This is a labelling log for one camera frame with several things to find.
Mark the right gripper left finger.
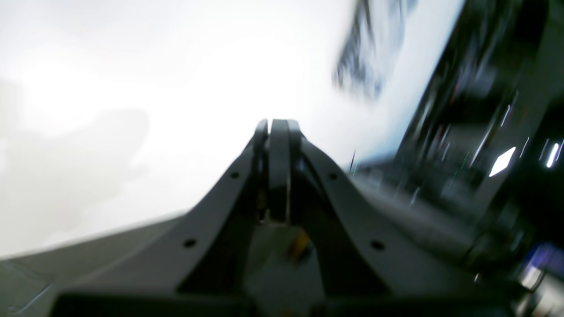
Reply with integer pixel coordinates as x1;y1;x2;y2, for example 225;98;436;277
50;120;268;317

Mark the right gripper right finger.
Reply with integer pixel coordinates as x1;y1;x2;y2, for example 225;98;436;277
270;120;515;317

